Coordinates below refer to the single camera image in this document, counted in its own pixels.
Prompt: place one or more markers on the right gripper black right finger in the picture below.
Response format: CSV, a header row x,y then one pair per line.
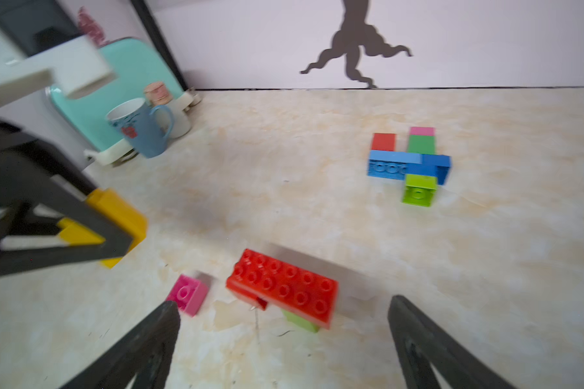
x,y
424,348

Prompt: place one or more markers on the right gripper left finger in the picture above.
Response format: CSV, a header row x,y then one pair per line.
x,y
141,359

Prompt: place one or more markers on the pink patterned small jar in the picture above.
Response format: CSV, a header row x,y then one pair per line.
x,y
157,94

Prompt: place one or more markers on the blue floral mug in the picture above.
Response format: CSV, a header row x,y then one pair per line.
x,y
136,121

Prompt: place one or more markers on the mint green toaster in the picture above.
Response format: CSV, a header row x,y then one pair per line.
x,y
136,65

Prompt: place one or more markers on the red square lego brick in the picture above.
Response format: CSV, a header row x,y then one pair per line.
x,y
384,142

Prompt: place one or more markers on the blue small lego brick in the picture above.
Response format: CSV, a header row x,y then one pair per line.
x,y
432,165

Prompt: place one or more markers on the lime green lego brick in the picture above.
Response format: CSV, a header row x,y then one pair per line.
x,y
301,322
419,190

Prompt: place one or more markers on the blue long lego brick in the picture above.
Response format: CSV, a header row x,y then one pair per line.
x,y
391,165

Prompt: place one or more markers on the magenta lego brick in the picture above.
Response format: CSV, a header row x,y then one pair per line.
x,y
189,294

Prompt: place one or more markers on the red long lego brick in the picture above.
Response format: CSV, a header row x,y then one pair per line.
x,y
260,280

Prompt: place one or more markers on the yellow lego brick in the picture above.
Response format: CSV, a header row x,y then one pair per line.
x,y
115,209

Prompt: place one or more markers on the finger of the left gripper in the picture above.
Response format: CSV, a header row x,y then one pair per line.
x,y
32,204

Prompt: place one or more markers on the pink lego brick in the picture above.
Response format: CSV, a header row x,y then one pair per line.
x,y
422,131

